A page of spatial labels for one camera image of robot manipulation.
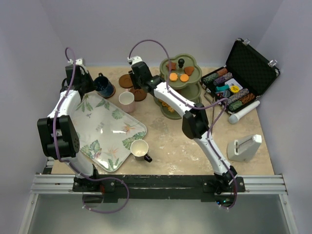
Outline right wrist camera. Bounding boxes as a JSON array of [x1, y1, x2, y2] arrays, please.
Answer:
[[127, 56, 142, 65]]

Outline dark blue mug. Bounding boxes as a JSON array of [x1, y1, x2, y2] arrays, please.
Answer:
[[94, 73, 116, 94]]

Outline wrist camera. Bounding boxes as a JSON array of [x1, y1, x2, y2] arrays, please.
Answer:
[[127, 56, 142, 65], [68, 58, 85, 66]]

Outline round orange cookie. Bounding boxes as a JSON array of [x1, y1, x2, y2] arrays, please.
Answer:
[[169, 73, 178, 82], [180, 74, 189, 82]]

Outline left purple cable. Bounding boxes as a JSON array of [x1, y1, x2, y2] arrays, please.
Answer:
[[52, 47, 130, 215]]

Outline purple cable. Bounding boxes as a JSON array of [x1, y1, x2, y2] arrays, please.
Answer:
[[52, 47, 130, 215], [128, 39, 238, 210]]

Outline metal tongs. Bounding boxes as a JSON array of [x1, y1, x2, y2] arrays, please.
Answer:
[[204, 91, 217, 135]]

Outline dark grey mug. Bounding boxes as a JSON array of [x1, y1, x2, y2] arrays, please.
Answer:
[[130, 139, 153, 163]]

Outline aluminium frame rail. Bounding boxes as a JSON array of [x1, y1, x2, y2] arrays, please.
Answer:
[[18, 63, 290, 234]]

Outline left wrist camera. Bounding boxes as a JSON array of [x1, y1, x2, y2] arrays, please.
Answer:
[[68, 58, 85, 66]]

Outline pink cup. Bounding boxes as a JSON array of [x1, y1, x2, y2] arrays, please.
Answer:
[[118, 91, 135, 113]]

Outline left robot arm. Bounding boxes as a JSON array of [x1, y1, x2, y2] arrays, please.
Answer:
[[37, 63, 101, 193]]

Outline round orange cookie front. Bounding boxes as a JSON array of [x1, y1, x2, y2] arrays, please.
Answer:
[[180, 74, 189, 82]]

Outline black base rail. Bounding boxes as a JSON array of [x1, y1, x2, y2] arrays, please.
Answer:
[[73, 175, 246, 205]]

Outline dark star cookie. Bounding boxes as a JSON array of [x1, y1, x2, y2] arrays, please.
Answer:
[[166, 61, 176, 70]]

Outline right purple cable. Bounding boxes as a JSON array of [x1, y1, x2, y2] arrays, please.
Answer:
[[128, 39, 238, 210]]

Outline white stand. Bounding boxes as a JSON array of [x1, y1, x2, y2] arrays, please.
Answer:
[[227, 135, 262, 162]]

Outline green three-tier stand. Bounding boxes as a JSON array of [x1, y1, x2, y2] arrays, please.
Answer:
[[154, 54, 202, 120]]

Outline black poker chip case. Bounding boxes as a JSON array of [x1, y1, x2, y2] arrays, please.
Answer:
[[200, 38, 280, 114]]

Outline brown saucer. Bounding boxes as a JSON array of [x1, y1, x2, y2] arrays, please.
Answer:
[[118, 74, 133, 89], [129, 87, 147, 102], [98, 90, 116, 99]]

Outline brown saucer back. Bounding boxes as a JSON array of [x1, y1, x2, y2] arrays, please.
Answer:
[[118, 74, 133, 89]]

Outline heart cookie light brown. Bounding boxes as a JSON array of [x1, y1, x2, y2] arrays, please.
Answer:
[[184, 66, 195, 76]]

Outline white microphone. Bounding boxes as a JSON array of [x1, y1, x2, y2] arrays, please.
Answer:
[[228, 100, 260, 124]]

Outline leaf pattern serving tray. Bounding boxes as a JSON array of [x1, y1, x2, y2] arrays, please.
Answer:
[[71, 93, 147, 172]]

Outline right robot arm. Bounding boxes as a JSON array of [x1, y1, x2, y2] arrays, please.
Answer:
[[129, 61, 238, 193]]

